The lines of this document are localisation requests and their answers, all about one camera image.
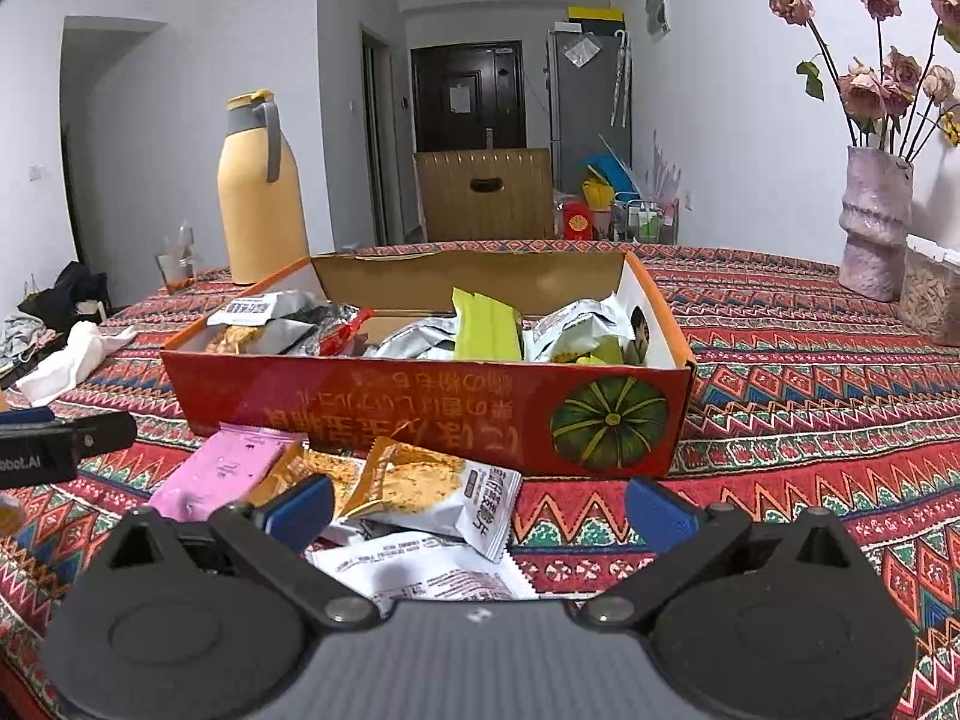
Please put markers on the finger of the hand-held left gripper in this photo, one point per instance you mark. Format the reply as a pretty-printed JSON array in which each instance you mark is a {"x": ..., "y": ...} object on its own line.
[
  {"x": 26, "y": 415},
  {"x": 97, "y": 431}
]

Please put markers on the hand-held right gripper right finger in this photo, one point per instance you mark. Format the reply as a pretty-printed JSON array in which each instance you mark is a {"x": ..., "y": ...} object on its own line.
[{"x": 656, "y": 510}]

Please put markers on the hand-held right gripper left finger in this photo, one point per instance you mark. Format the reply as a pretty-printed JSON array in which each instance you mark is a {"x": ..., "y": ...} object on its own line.
[{"x": 304, "y": 506}]

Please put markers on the gold snack packet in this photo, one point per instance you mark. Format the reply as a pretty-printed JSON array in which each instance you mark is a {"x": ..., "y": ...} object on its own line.
[{"x": 341, "y": 484}]

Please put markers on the pink snack packet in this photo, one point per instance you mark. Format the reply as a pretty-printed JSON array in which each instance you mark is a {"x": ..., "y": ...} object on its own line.
[{"x": 217, "y": 472}]

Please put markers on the white cookie snack packet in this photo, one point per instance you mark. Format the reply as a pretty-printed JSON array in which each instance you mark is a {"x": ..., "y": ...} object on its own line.
[{"x": 420, "y": 487}]

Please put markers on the orange cardboard box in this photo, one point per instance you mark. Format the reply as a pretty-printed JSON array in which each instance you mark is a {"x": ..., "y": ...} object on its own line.
[{"x": 412, "y": 420}]

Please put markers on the red white snack packet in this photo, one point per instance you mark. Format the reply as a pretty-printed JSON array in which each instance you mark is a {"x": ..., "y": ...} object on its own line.
[{"x": 337, "y": 334}]

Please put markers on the silver black snack packet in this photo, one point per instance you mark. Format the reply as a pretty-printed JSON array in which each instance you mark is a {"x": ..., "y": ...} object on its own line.
[{"x": 255, "y": 307}]

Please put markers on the lime green snack packet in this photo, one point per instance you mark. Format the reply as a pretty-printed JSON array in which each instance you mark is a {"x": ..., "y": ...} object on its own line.
[{"x": 487, "y": 326}]

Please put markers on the white crumpled cloth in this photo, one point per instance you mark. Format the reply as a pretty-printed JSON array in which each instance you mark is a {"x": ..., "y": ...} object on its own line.
[{"x": 67, "y": 360}]

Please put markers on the black chair with clothes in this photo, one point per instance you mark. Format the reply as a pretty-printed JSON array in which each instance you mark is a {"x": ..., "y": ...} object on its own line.
[{"x": 67, "y": 289}]

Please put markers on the glass cup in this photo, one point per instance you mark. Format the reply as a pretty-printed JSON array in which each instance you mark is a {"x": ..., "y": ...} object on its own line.
[{"x": 176, "y": 270}]

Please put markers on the yellow thermos jug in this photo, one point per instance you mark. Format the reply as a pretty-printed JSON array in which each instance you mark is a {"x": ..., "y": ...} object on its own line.
[{"x": 262, "y": 225}]

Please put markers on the red box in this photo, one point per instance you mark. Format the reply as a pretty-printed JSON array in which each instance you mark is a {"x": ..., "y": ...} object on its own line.
[{"x": 576, "y": 219}]

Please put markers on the wooden chair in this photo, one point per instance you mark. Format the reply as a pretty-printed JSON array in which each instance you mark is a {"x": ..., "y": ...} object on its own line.
[{"x": 450, "y": 202}]

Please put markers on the translucent purple decoration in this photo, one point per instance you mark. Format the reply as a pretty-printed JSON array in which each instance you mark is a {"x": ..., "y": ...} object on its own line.
[{"x": 666, "y": 169}]

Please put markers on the woven tissue box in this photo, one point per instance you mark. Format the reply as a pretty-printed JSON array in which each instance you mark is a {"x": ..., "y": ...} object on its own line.
[{"x": 930, "y": 300}]

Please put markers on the blue plastic item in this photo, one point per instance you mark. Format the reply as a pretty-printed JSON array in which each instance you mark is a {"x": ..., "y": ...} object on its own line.
[{"x": 604, "y": 169}]

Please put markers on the pink ceramic vase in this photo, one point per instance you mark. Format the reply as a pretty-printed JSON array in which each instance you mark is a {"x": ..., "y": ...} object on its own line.
[{"x": 874, "y": 225}]

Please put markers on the grey refrigerator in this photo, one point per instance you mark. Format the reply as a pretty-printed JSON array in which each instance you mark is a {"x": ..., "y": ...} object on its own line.
[{"x": 577, "y": 112}]

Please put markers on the dark door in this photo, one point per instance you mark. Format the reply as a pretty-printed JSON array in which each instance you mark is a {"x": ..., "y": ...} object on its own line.
[{"x": 435, "y": 120}]

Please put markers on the white folded umbrella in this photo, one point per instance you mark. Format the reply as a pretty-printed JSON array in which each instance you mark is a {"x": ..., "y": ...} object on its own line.
[{"x": 621, "y": 82}]

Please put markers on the white paper notice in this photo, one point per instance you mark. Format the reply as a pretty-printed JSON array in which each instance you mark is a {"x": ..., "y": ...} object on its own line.
[{"x": 459, "y": 96}]

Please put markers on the clear plastic bag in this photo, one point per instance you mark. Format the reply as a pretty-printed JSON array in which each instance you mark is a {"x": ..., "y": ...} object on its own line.
[{"x": 581, "y": 51}]

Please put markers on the dried pink roses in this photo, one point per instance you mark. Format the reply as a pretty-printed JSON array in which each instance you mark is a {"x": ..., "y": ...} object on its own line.
[{"x": 870, "y": 94}]

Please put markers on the yellow flower twigs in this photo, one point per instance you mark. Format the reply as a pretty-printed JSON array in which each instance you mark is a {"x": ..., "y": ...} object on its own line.
[{"x": 951, "y": 124}]

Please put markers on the yellow black box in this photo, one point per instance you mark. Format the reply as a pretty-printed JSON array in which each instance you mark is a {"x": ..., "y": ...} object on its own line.
[{"x": 596, "y": 21}]

